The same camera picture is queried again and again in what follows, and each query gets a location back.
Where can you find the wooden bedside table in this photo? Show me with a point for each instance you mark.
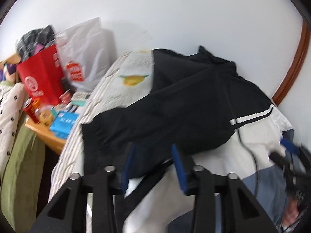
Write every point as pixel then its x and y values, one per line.
pixel 51 141

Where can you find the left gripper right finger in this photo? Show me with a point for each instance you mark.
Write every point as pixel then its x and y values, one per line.
pixel 221 202

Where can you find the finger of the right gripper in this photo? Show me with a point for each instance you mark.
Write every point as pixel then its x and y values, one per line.
pixel 289 145

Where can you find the fruit print tablecloth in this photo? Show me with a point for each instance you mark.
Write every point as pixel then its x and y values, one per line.
pixel 128 80

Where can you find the person right hand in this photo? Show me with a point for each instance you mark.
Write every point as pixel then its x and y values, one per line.
pixel 292 215

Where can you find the brown wooden door frame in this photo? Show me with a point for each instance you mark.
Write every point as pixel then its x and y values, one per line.
pixel 295 67

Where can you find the white plastic shopping bag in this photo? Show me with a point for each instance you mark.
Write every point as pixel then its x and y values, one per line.
pixel 83 54

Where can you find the plaid cloth in bag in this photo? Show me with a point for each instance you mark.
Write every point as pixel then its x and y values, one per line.
pixel 26 46

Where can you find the red paper shopping bag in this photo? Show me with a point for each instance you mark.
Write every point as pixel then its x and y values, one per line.
pixel 41 75

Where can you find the red drink can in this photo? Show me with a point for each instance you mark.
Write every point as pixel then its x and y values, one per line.
pixel 30 110

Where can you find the green blanket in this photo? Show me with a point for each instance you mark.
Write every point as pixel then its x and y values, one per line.
pixel 22 178

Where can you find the black white blue jacket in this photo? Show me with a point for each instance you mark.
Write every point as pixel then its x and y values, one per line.
pixel 200 105

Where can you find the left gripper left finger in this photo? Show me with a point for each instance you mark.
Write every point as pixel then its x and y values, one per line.
pixel 66 212

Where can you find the blue box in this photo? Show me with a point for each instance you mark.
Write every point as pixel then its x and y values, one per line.
pixel 63 123

